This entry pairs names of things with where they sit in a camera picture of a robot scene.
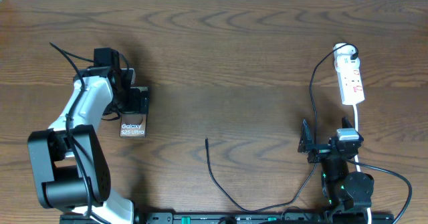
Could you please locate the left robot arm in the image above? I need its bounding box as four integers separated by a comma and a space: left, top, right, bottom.
27, 47, 150, 223

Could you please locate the bronze Galaxy smartphone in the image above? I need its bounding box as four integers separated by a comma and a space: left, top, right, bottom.
120, 86, 150, 138

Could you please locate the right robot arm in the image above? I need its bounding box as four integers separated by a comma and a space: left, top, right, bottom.
298, 117, 374, 223

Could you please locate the black USB charging cable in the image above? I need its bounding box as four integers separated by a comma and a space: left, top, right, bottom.
205, 43, 360, 213

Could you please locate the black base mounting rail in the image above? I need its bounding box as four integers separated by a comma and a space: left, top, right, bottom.
59, 211, 394, 224

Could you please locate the black right camera cable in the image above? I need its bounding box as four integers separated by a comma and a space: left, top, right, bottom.
340, 152, 413, 224

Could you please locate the white power strip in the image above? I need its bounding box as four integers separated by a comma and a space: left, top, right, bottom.
334, 55, 365, 106

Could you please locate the white USB charger plug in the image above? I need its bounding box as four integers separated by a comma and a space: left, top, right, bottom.
333, 43, 358, 60

